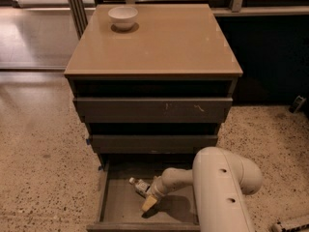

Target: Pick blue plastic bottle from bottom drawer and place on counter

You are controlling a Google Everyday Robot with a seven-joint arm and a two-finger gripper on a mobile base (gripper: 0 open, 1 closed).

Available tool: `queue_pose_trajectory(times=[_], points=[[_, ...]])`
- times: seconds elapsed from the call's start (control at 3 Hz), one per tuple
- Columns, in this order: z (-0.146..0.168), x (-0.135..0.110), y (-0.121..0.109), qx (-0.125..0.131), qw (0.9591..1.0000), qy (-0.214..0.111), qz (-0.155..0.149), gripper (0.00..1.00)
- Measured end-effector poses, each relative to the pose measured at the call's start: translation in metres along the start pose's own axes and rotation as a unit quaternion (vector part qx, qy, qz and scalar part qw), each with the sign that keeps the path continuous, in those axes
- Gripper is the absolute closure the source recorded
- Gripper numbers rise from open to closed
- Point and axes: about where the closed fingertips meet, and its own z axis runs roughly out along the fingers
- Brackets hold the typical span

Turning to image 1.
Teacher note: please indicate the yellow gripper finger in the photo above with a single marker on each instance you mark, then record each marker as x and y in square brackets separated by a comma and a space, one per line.
[149, 202]

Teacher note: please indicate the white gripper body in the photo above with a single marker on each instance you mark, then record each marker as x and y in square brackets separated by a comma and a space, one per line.
[156, 188]

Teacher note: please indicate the clear plastic bottle white label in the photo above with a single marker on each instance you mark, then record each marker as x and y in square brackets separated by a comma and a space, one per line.
[140, 186]

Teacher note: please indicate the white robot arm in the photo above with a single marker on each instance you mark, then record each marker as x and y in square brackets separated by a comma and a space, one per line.
[220, 180]

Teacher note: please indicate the open bottom drawer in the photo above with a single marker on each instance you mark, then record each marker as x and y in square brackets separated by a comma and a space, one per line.
[120, 205]

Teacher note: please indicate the middle grey drawer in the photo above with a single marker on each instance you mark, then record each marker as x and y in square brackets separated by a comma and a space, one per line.
[151, 144]

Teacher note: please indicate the grey drawer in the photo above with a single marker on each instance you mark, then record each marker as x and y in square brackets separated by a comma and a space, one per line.
[151, 144]
[197, 110]

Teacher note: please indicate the tan drawer cabinet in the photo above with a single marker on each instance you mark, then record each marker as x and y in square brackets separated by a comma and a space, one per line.
[172, 51]

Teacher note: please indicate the top grey drawer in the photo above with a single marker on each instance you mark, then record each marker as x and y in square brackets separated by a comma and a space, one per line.
[197, 110]

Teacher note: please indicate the grey power strip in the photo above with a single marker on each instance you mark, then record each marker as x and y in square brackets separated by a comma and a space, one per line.
[297, 224]

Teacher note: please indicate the small grey floor device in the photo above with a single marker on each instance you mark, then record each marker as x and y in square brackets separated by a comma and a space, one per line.
[297, 104]

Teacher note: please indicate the white ceramic bowl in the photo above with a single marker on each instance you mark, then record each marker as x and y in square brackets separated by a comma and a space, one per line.
[123, 17]

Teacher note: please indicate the metal window frame post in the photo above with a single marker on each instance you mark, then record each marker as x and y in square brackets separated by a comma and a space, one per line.
[79, 16]

